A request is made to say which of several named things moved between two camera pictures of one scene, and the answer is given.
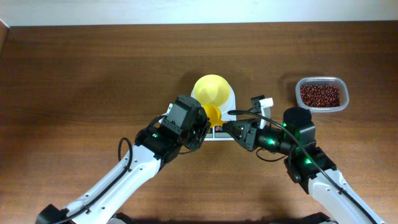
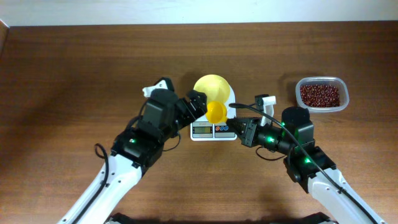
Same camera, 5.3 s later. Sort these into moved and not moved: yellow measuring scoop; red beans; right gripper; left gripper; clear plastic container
Moved: yellow measuring scoop; left gripper
Not moved: clear plastic container; red beans; right gripper
